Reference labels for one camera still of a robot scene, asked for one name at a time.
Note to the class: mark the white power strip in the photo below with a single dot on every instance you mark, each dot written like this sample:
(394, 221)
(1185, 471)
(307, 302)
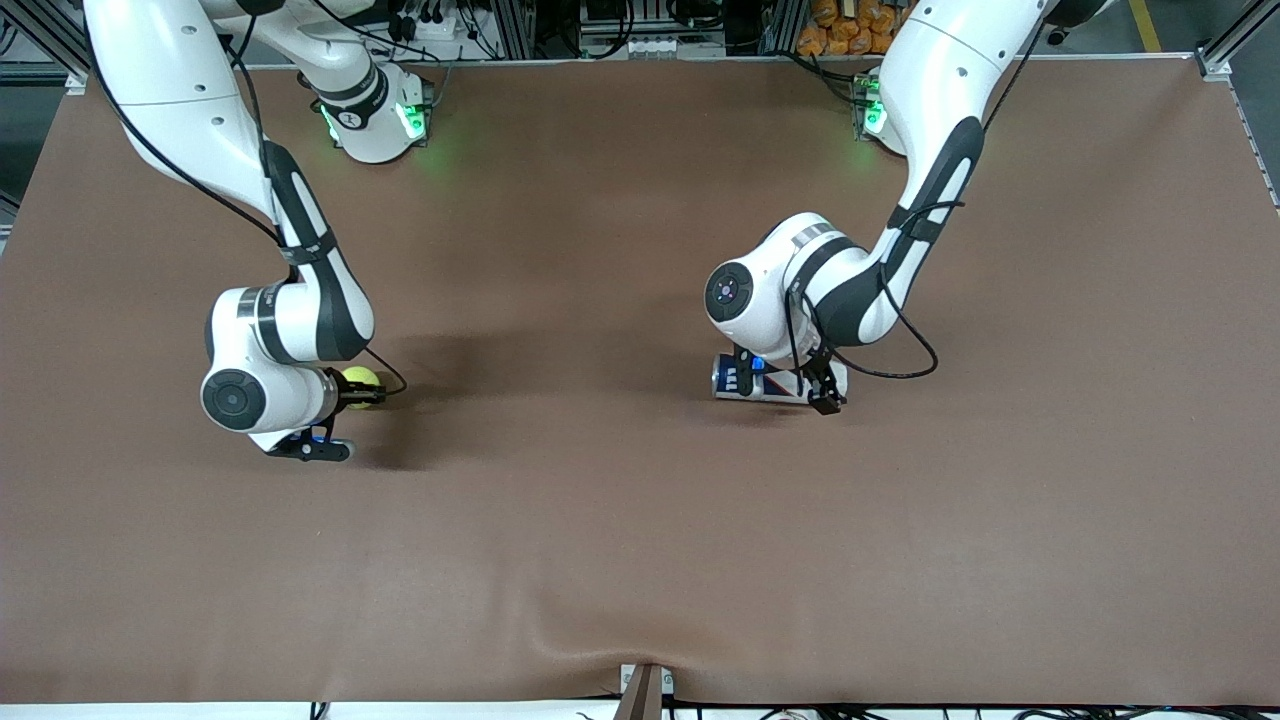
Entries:
(440, 30)

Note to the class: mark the smooth table cover mat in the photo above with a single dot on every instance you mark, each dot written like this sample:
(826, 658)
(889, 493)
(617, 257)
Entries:
(640, 550)

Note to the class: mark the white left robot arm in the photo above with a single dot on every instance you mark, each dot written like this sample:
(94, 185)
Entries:
(930, 80)

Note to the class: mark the white blue tennis ball can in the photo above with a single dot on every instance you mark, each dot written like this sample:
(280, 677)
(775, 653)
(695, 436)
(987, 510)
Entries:
(785, 388)

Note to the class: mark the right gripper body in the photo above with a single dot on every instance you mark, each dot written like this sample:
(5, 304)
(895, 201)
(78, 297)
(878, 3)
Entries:
(349, 389)

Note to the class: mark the white terminal block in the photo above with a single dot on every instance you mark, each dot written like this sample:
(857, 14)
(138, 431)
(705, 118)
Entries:
(660, 45)

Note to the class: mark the orange mesh bag pile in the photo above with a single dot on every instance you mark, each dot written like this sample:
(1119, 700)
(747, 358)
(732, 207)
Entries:
(840, 30)

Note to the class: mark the aluminium frame upright profile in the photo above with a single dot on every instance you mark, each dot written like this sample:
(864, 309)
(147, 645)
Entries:
(515, 25)
(785, 25)

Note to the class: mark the yellow Roland Garros tennis ball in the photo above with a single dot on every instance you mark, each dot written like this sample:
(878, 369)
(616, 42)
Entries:
(360, 378)

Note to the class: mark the black electronics box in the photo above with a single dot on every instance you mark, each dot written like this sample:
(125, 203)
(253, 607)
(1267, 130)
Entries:
(640, 15)

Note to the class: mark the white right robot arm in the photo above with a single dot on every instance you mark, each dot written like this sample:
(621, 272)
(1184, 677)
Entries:
(290, 320)

